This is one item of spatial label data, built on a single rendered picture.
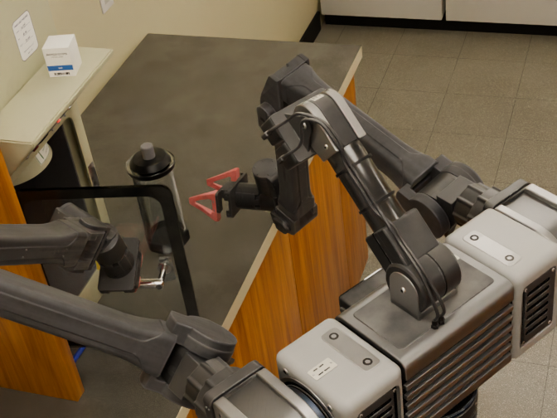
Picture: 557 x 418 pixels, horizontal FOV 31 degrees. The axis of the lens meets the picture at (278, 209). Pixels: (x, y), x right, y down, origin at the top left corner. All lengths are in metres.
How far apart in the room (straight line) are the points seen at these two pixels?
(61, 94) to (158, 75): 1.18
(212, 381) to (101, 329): 0.16
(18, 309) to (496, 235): 0.63
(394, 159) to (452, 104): 2.86
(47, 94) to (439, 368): 0.93
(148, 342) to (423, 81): 3.43
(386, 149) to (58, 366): 0.79
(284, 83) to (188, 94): 1.20
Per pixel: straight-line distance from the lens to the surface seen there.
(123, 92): 2.96
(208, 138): 2.68
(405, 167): 1.59
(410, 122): 4.34
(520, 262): 1.33
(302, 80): 1.71
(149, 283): 1.85
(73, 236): 1.58
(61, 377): 2.02
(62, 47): 1.88
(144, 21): 3.30
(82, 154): 2.12
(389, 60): 4.79
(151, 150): 2.20
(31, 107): 1.84
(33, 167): 2.01
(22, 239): 1.47
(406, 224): 1.24
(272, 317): 2.54
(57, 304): 1.28
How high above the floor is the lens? 2.41
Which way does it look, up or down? 38 degrees down
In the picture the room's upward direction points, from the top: 8 degrees counter-clockwise
